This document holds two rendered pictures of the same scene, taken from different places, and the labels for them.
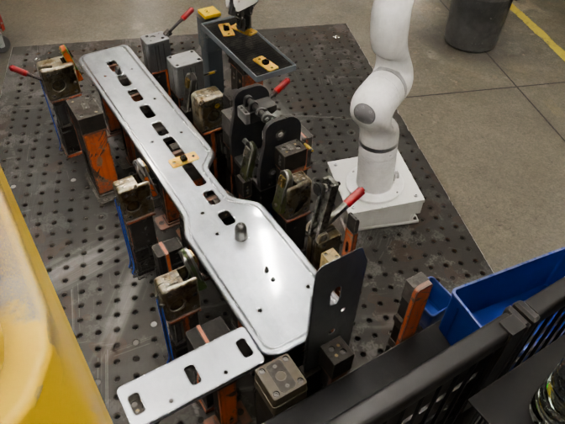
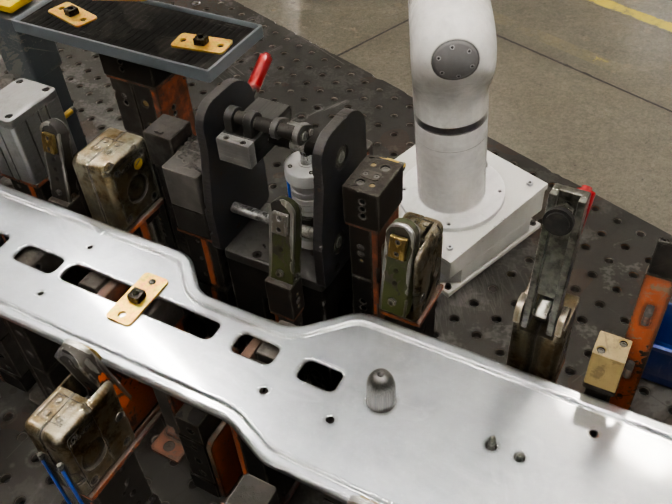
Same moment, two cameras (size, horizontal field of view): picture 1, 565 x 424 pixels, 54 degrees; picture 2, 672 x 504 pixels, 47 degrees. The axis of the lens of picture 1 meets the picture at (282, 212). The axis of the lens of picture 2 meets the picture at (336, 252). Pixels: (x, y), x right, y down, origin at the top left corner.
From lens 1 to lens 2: 0.70 m
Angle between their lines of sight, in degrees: 18
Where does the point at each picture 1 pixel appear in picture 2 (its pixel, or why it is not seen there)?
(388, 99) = (488, 16)
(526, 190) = (538, 133)
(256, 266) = (464, 446)
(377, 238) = (503, 282)
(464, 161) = not seen: hidden behind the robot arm
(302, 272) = (557, 411)
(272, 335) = not seen: outside the picture
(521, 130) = not seen: hidden behind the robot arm
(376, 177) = (468, 179)
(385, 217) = (498, 241)
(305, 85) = (201, 91)
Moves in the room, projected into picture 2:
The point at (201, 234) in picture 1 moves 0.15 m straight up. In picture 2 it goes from (298, 438) to (283, 349)
